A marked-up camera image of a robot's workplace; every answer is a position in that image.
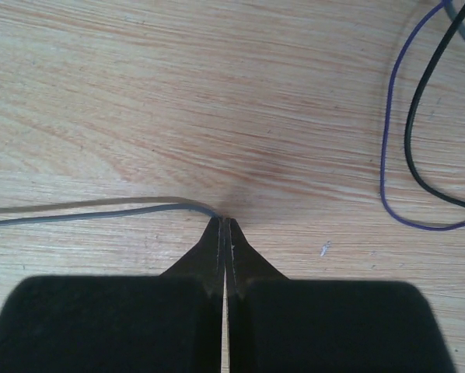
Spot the black wire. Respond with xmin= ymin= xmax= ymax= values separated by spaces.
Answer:
xmin=404 ymin=0 xmax=465 ymax=212

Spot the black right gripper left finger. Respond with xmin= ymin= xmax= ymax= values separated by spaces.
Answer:
xmin=0 ymin=218 xmax=222 ymax=372

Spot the purple wire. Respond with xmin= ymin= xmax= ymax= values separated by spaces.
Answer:
xmin=379 ymin=0 xmax=465 ymax=232

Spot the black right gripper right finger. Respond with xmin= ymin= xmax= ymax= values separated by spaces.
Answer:
xmin=225 ymin=219 xmax=455 ymax=372

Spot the grey wire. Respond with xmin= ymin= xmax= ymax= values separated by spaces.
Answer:
xmin=0 ymin=203 xmax=220 ymax=228

